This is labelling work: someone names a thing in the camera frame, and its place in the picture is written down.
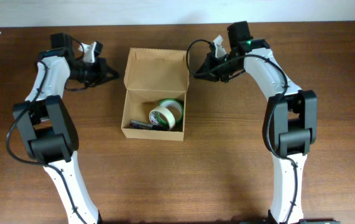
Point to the white masking tape roll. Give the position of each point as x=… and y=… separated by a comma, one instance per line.
x=161, y=116

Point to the green tape roll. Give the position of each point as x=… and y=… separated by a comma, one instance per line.
x=175, y=107

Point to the brown cardboard box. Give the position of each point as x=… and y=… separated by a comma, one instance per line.
x=151, y=76

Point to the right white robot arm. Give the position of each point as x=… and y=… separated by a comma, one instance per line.
x=289, y=127

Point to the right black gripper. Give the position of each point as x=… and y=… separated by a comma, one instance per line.
x=211, y=71

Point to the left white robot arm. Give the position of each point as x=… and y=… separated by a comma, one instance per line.
x=43, y=133

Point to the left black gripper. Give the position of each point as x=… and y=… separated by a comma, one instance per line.
x=101, y=76

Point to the black and white marker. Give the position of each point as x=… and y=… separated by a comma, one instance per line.
x=142, y=125

